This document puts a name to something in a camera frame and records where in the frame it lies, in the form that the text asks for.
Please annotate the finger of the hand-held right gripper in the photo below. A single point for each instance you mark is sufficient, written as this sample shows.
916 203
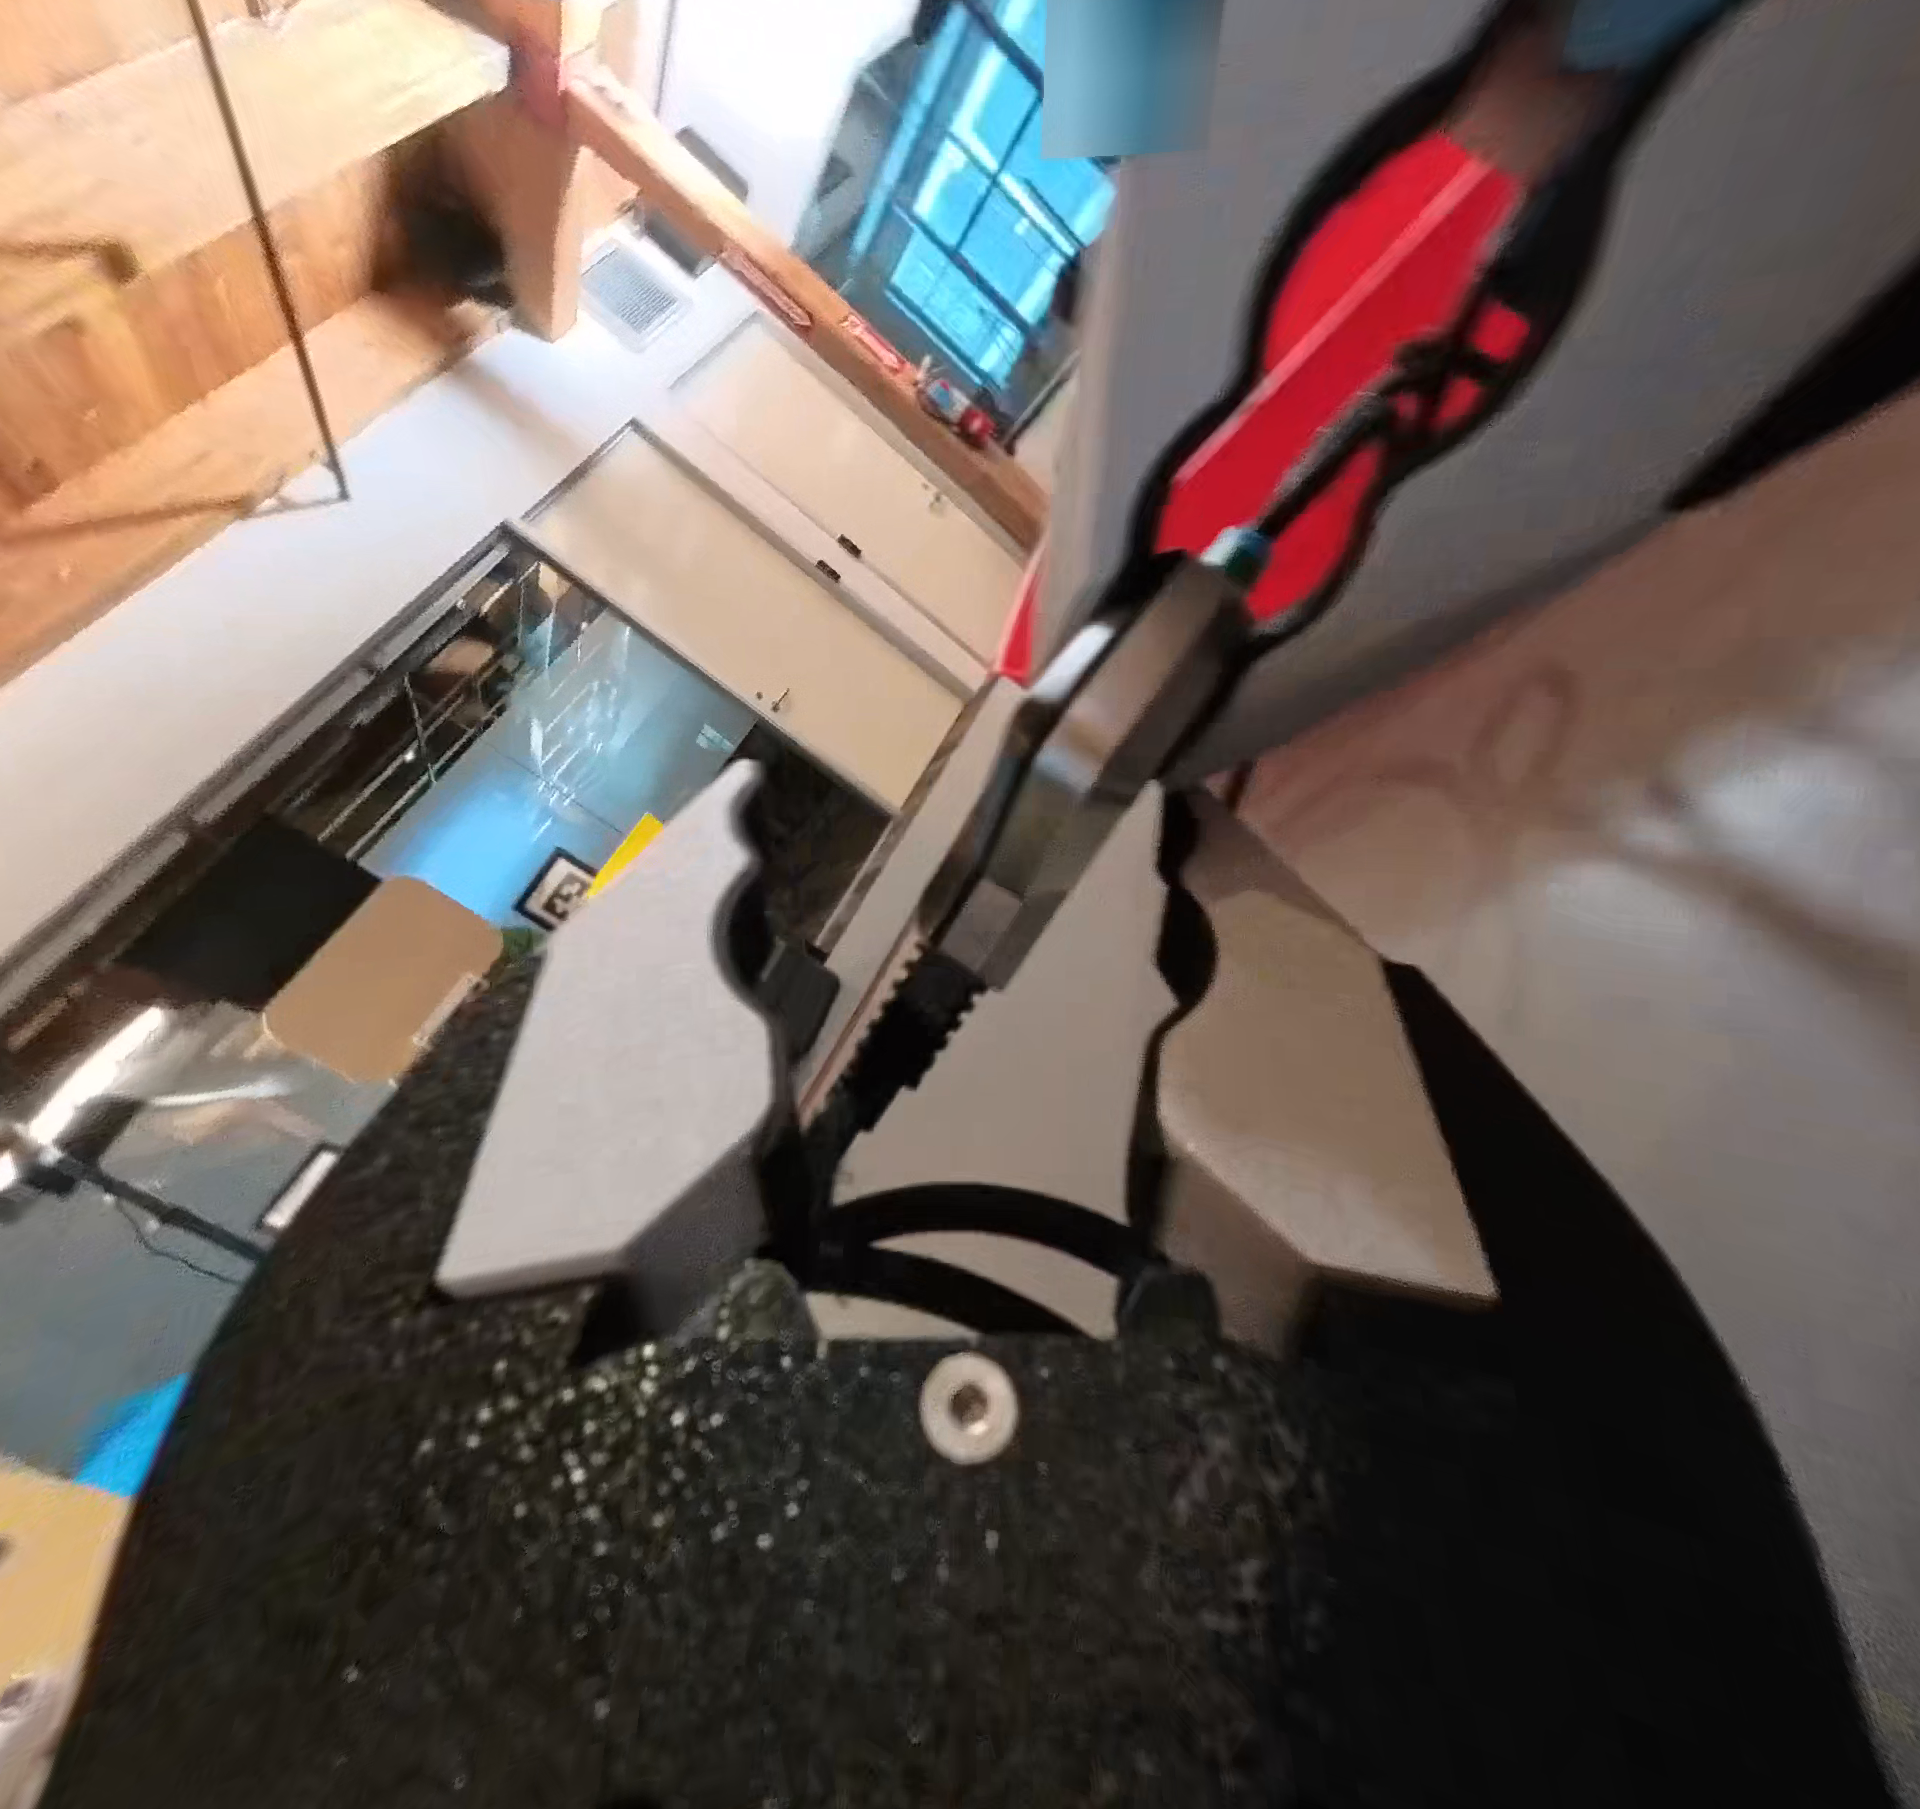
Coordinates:
1723 263
1172 310

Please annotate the wooden post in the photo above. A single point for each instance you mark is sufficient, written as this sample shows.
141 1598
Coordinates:
678 178

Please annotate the white door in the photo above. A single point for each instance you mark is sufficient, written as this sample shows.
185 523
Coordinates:
855 473
720 597

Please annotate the red plastic bin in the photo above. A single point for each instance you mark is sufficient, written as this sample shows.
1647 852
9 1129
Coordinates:
1397 263

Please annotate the dark grey port hub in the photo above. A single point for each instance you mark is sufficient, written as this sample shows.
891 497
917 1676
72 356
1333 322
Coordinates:
1110 714

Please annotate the black framed window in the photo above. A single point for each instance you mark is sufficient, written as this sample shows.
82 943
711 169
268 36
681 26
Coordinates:
977 221

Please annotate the small yellow plastic bin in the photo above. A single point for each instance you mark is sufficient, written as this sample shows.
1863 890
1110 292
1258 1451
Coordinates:
629 847

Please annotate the glass partition wall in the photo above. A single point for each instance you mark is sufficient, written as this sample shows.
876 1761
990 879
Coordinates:
494 742

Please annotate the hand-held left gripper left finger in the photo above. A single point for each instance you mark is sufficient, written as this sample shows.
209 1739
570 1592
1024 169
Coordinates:
629 1074

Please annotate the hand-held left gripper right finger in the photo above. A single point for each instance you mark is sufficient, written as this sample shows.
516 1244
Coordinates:
1302 1105

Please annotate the wall vent grille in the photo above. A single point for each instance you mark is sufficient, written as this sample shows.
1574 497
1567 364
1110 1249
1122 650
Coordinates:
629 288

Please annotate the hanging metal rod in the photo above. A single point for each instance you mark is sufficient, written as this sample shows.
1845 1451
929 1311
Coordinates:
250 176

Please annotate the light wooden board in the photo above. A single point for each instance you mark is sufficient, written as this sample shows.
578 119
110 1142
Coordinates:
383 975

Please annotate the framed printed tag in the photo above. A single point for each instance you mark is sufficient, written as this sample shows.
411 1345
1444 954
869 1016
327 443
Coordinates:
566 890

